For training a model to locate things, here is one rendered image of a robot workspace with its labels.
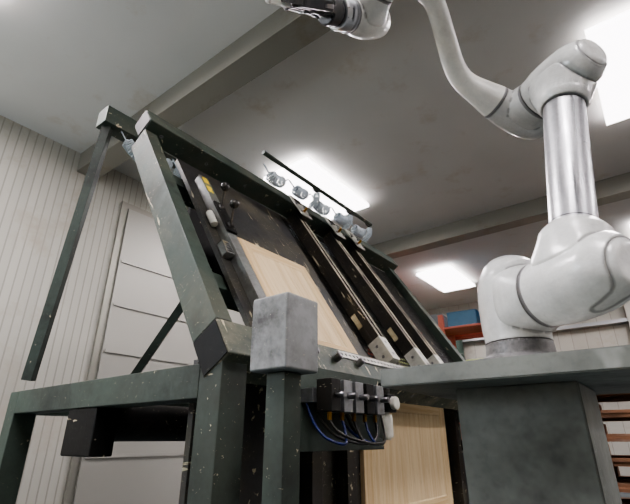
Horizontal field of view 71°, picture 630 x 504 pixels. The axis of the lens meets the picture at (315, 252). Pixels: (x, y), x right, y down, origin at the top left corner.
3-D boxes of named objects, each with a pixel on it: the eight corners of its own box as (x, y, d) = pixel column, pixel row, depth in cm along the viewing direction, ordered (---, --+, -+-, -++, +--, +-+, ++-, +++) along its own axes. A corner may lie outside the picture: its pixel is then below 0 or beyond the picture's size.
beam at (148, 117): (137, 136, 190) (150, 118, 187) (134, 126, 196) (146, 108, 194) (389, 274, 349) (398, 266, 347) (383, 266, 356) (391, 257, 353)
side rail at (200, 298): (192, 343, 122) (216, 317, 119) (130, 147, 192) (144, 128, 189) (209, 346, 126) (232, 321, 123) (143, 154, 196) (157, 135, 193)
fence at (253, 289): (268, 343, 138) (276, 335, 137) (194, 180, 199) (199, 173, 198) (279, 346, 142) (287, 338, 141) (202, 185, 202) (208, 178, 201)
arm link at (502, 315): (521, 352, 117) (507, 274, 125) (579, 338, 101) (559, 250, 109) (470, 347, 112) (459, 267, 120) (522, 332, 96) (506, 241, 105)
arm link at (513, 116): (487, 101, 142) (518, 70, 131) (532, 129, 145) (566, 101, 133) (480, 128, 136) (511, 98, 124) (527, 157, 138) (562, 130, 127)
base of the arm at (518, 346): (575, 371, 109) (570, 348, 111) (556, 358, 93) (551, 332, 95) (500, 376, 119) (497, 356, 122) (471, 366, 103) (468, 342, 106)
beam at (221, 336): (202, 379, 114) (228, 352, 111) (191, 343, 122) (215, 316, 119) (486, 414, 273) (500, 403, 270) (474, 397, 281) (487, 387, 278)
